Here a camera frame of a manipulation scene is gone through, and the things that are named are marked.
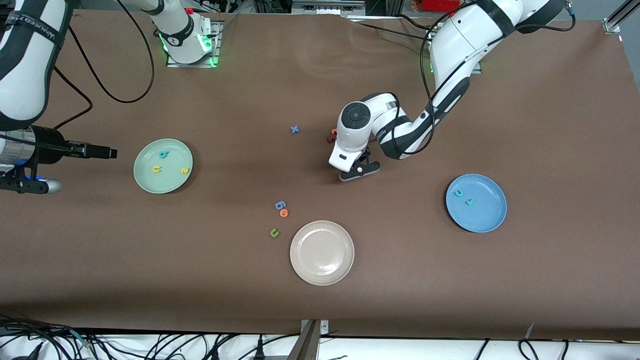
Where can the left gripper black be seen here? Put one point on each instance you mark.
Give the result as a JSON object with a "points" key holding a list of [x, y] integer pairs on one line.
{"points": [[363, 157]]}

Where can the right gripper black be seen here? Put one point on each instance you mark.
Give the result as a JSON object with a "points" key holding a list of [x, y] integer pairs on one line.
{"points": [[49, 148]]}

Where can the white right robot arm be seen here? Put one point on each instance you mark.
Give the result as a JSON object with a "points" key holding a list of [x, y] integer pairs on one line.
{"points": [[25, 75]]}

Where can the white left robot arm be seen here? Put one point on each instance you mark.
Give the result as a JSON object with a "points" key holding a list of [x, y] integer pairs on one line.
{"points": [[465, 40]]}

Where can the light green plastic plate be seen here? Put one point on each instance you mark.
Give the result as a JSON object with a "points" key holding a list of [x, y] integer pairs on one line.
{"points": [[163, 182]]}

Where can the brown table mat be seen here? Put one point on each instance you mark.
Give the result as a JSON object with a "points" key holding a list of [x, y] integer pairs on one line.
{"points": [[100, 250]]}

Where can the blue foam letter g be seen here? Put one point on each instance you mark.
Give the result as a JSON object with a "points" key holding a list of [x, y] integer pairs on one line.
{"points": [[276, 204]]}

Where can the orange foam letter e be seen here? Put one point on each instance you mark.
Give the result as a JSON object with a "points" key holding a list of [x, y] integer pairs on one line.
{"points": [[281, 215]]}

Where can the beige plastic plate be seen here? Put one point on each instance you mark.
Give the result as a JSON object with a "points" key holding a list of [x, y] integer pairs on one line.
{"points": [[322, 252]]}

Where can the green foam letter u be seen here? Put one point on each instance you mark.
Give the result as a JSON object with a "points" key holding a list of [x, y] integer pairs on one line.
{"points": [[272, 235]]}

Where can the blue plastic plate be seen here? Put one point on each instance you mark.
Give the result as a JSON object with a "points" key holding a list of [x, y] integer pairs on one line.
{"points": [[482, 215]]}

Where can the grey metal equipment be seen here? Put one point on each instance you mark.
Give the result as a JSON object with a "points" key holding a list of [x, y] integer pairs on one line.
{"points": [[325, 7]]}

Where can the red box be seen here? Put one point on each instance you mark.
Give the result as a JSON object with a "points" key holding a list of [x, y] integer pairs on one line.
{"points": [[435, 5]]}

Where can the black power plug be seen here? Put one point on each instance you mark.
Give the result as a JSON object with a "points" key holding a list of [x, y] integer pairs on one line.
{"points": [[259, 350]]}

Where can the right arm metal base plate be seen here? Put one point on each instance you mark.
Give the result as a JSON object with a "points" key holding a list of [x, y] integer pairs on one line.
{"points": [[215, 30]]}

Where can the grey metal table bracket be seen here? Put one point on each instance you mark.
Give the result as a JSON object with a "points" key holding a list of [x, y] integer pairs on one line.
{"points": [[309, 345]]}

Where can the aluminium frame rail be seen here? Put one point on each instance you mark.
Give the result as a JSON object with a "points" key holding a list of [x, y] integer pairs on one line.
{"points": [[612, 25]]}

